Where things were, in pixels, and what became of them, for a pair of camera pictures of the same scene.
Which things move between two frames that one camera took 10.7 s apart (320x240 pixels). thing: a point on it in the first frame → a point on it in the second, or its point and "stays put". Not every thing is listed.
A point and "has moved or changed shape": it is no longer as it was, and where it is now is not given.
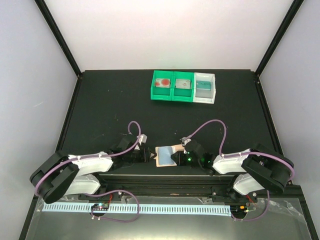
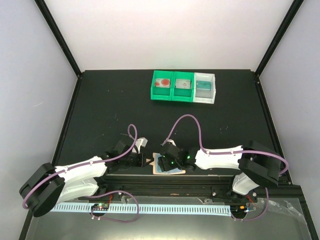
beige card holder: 163,158 has moved or changed shape
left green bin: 162,93 stays put
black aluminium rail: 169,185 stays put
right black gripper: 179,161 → 164,165
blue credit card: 164,154 has moved or changed shape
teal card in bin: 203,85 stays put
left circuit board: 101,206 stays put
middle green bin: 183,86 stays put
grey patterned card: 183,83 stays put
